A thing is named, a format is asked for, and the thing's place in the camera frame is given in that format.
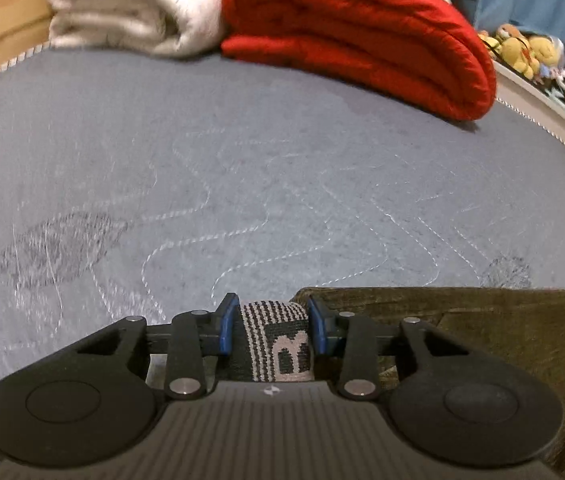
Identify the yellow bear plush toy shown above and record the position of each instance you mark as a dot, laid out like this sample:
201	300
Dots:
512	50

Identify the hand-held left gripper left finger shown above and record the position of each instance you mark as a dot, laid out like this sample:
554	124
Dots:
227	325

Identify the yellow round plush toy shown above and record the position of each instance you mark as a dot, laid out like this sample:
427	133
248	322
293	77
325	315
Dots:
544	51

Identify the red folded quilt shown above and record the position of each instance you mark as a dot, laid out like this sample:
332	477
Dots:
352	25

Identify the panda plush toy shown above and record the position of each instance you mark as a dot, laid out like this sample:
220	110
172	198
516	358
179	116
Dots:
564	79

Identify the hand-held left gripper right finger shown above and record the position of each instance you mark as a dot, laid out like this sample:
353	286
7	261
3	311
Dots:
317	327

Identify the white folded blanket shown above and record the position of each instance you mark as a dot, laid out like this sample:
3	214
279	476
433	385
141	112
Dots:
127	5

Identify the grey quilted mattress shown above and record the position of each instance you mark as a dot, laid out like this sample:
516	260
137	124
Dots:
212	160

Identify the white window ledge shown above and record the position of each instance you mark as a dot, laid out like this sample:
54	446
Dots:
532	95

